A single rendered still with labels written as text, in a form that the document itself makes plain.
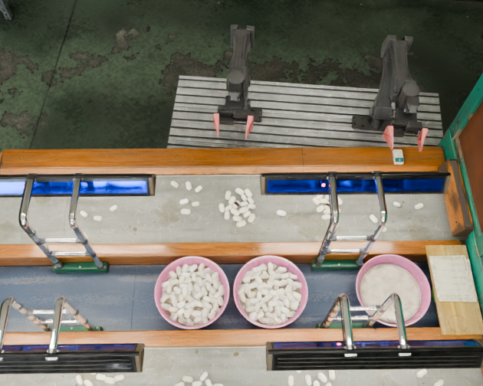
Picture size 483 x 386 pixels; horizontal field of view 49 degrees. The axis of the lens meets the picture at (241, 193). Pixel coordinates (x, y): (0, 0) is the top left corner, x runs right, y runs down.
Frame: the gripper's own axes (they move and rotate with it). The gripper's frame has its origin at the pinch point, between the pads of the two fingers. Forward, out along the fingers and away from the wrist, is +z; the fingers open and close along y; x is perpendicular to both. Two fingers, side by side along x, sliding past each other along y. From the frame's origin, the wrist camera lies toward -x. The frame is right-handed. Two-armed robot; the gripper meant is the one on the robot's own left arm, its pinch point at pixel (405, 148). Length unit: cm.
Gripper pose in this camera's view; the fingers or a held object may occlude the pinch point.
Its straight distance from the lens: 191.4
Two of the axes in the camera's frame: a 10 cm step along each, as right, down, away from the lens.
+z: -0.8, 8.9, -4.5
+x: -0.1, 4.5, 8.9
